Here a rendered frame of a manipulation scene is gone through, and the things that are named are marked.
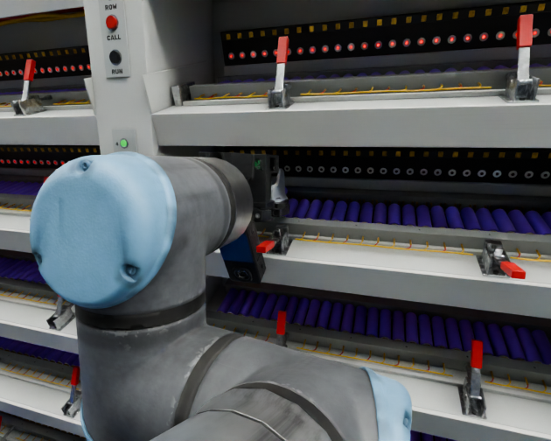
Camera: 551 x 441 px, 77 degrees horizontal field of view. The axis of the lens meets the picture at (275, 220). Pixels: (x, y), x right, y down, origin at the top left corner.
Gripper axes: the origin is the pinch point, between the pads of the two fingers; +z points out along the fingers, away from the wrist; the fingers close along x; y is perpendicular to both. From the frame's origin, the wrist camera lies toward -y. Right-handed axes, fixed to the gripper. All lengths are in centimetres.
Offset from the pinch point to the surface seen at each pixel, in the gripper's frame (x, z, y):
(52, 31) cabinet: 52, 9, 33
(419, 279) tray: -21.6, -8.2, -7.4
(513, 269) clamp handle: -29.3, -13.9, -3.6
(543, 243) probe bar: -35.4, -4.0, -2.6
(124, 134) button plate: 19.4, -9.6, 9.8
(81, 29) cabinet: 45, 9, 32
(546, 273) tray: -35.2, -6.2, -5.7
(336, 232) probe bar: -10.7, -3.7, -3.3
